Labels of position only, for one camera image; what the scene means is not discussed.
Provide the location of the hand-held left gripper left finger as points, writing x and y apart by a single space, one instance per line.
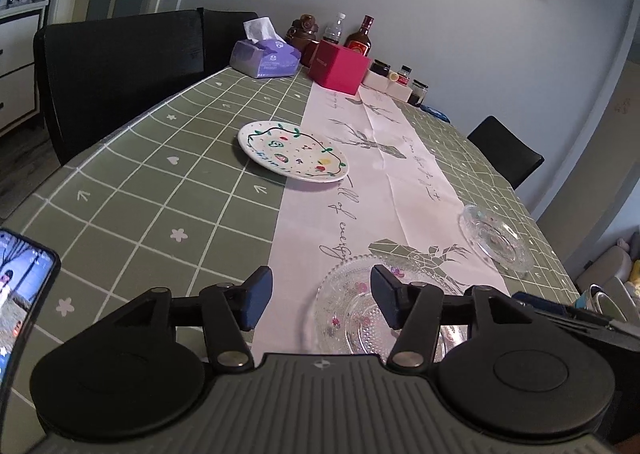
257 298

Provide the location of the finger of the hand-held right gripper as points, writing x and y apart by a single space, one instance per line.
537 300

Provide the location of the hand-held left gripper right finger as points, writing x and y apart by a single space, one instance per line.
385 300

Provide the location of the large glass plate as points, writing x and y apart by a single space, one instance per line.
350 306

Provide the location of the small glass plate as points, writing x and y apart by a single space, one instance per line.
495 238

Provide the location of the white painted plate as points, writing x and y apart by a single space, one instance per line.
290 149

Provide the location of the cream sofa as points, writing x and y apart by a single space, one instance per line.
605 269

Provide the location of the white deer print table runner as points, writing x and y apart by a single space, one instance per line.
350 158

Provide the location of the green checkered tablecloth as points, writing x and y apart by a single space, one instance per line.
150 158

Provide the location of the flat blue pack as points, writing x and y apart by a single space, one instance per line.
434 112

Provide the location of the glass jar with dark contents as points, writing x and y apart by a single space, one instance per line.
417 92

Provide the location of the white box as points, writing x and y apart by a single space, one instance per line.
397 89
375 81

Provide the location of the small red label bottle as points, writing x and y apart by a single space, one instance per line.
405 74

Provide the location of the dark lidded jar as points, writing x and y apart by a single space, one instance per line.
380 68

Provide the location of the smartphone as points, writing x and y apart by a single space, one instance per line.
20 304

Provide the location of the pink box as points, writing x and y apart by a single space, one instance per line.
337 66

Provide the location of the purple tissue pack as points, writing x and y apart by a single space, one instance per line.
265 58

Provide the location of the amber liquor bottle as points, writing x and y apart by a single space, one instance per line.
360 41

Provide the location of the large black chair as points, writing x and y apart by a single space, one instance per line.
115 78

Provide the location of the brown flask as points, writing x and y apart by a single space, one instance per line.
301 33

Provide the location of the clear plastic water bottle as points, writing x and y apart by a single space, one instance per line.
334 31

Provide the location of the white drawer cabinet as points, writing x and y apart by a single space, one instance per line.
17 68

